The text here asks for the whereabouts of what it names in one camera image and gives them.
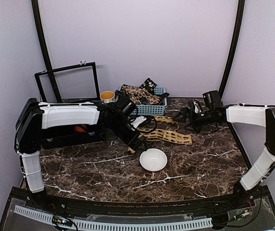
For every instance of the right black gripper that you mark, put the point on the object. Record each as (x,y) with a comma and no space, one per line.
(185,111)

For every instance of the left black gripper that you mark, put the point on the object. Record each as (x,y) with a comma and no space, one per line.
(133,139)

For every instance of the yellow beetle-pattern tie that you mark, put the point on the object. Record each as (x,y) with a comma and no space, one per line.
(157,134)

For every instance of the white bowl orange outside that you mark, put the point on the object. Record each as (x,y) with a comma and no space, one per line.
(153,160)

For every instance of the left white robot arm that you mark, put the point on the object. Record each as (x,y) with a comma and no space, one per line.
(53,125)

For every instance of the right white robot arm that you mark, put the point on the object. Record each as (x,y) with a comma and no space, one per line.
(257,115)

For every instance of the light blue plastic basket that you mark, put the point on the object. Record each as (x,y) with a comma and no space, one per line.
(152,110)

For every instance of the floral patterned tie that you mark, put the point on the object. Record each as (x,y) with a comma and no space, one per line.
(142,96)

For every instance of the white mug yellow inside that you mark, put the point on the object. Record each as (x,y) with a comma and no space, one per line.
(107,96)

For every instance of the rolled orange black tie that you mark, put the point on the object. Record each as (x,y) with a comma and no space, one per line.
(82,128)

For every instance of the black floral tie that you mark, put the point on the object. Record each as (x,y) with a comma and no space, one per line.
(148,85)

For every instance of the black display box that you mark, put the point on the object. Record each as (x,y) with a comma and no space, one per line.
(77,84)

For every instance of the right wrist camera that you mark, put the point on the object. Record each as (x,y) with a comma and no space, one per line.
(212,100)

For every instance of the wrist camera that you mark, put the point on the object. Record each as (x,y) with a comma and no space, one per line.
(125,104)
(212,100)

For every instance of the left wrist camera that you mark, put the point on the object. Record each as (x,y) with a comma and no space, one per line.
(125,104)

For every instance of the black front rail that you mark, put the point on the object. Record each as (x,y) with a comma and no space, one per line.
(74,207)

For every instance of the white cable duct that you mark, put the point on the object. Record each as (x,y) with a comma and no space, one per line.
(112,223)

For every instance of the right black frame post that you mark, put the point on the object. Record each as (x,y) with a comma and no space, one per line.
(233,47)

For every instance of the black frame post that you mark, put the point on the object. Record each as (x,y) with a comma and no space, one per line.
(233,47)
(44,50)

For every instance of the left black frame post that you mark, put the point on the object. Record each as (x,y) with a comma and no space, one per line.
(44,50)

